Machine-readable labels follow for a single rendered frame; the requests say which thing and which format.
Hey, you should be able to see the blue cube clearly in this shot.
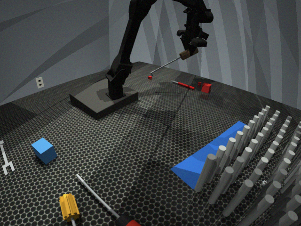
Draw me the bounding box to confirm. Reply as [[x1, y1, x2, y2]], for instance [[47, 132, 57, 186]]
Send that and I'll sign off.
[[32, 138, 57, 164]]

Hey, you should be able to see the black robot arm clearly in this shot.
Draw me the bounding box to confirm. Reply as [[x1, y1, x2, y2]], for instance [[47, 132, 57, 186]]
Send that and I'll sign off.
[[105, 0, 214, 100]]

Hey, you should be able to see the blue tape strip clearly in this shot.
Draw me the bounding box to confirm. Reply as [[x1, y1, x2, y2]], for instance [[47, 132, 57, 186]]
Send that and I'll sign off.
[[171, 121, 246, 189]]

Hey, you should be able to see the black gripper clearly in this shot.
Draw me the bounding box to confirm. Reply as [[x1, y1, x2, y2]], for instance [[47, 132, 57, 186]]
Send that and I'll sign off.
[[176, 23, 207, 56]]

